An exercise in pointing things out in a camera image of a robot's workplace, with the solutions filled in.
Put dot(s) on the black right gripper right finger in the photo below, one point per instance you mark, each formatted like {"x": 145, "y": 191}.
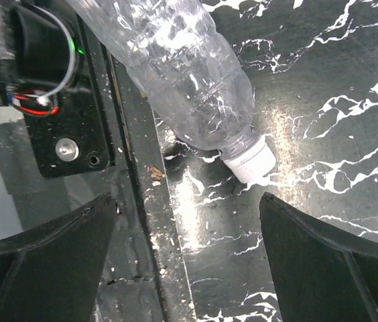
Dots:
{"x": 320, "y": 272}

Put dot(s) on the crushed clear bottle white cap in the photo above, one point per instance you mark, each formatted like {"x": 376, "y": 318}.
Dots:
{"x": 189, "y": 73}

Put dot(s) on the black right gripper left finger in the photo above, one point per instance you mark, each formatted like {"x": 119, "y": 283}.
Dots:
{"x": 52, "y": 272}

